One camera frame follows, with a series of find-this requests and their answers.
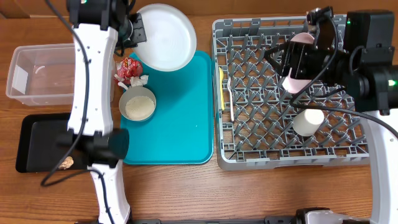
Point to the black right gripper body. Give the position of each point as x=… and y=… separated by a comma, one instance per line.
x=305, y=66

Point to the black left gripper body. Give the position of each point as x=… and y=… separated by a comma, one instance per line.
x=138, y=34

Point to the pink round plate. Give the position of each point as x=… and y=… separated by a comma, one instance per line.
x=290, y=84

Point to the grey round plate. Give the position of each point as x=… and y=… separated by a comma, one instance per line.
x=171, y=38

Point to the red candy wrapper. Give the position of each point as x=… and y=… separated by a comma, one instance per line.
x=128, y=69

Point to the white wrapper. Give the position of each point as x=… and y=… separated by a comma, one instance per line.
x=136, y=81

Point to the white paper cup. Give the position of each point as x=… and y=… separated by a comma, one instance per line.
x=308, y=122

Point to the pink plastic fork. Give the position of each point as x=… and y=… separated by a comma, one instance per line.
x=230, y=99

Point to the grey bowl of rice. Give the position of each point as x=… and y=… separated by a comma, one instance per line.
x=137, y=104

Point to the yellow plastic spoon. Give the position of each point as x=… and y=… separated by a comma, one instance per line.
x=221, y=76

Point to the brown food scrap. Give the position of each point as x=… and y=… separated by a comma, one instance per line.
x=67, y=163

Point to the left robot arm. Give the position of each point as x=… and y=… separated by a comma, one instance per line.
x=100, y=28

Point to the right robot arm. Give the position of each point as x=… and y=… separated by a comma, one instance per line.
x=362, y=65

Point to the grey dishwasher rack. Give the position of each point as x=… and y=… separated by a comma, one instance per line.
x=262, y=134

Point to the teal plastic tray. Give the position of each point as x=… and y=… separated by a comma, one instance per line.
x=181, y=129

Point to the clear plastic bin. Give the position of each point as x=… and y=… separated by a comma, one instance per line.
x=42, y=75

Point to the black plastic bin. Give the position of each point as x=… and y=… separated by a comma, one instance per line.
x=38, y=150

